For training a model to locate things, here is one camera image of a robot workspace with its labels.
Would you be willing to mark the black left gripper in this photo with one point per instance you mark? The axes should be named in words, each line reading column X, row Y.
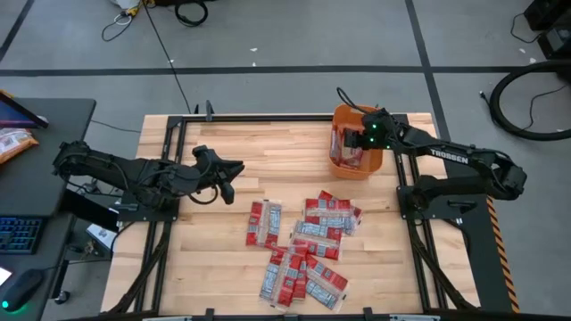
column 178, row 180

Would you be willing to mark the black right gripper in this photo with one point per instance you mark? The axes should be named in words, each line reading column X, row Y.
column 381, row 131

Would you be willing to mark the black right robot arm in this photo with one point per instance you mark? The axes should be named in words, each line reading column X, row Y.
column 450, row 156

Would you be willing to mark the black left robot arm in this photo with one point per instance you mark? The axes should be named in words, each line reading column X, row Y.
column 111, row 167

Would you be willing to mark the orange plastic basket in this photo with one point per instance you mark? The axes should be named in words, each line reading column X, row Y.
column 357, row 173

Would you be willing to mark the white box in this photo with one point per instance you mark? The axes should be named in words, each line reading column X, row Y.
column 102, row 236

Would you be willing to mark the black flat panel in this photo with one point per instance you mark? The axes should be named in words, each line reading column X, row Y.
column 89, row 209

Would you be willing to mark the black platform with hazard stripes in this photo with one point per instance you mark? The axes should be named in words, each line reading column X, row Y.
column 479, row 258

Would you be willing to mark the white and yellow bundle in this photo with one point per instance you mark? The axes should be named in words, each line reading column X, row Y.
column 127, row 5

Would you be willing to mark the black desk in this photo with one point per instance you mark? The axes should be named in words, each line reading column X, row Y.
column 31, row 187

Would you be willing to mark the black caster wheel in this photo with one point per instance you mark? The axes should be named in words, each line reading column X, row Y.
column 62, row 297

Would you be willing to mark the orange snack bag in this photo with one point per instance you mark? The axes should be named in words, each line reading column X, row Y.
column 15, row 145

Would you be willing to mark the black backlit keyboard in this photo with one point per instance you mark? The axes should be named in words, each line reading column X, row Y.
column 18, row 235

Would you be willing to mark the open laptop screen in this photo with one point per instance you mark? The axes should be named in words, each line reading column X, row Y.
column 13, row 117

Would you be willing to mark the black equipment case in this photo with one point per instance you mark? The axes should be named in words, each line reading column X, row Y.
column 548, row 11
column 557, row 44

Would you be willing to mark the black computer mouse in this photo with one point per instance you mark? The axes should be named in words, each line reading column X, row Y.
column 22, row 290

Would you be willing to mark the small white card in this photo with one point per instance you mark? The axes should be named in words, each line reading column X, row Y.
column 3, row 276

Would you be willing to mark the black clamp post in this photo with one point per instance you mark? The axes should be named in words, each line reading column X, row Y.
column 209, row 109

